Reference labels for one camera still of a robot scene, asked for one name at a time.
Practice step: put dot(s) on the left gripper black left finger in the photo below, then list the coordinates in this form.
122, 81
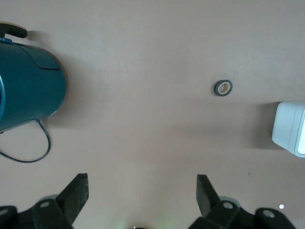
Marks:
71, 198

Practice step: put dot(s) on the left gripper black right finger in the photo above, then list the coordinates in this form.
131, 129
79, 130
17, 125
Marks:
207, 198

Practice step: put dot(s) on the black tape roll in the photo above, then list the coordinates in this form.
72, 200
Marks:
215, 88

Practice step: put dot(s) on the light grey open trash box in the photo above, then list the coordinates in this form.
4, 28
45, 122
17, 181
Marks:
286, 126

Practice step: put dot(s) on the dark teal cylindrical bin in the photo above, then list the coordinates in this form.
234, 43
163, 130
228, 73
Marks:
28, 83

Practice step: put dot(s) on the black bin foot pedal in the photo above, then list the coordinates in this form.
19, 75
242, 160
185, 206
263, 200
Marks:
14, 31

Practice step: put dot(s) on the small white round sticker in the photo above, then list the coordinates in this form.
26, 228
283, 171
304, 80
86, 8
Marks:
281, 206

